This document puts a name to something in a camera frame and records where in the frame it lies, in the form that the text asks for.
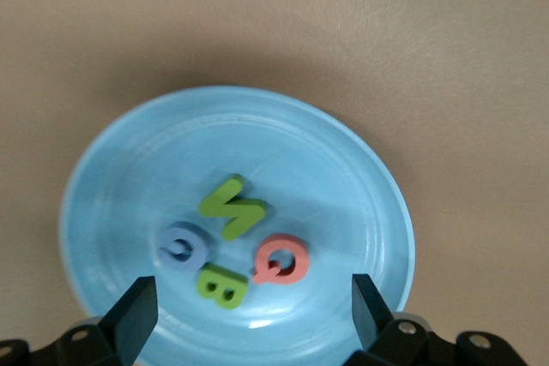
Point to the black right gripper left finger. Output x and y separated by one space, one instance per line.
135 319

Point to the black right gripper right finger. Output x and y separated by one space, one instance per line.
371 314

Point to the red letter Q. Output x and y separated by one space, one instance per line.
300 263

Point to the blue letter G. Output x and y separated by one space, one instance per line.
195 254

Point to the green letter B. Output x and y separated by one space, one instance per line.
220 291

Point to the green letter N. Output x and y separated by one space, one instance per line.
233 211

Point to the blue plate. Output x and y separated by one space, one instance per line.
300 160

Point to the brown table cover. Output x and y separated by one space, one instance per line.
128 19

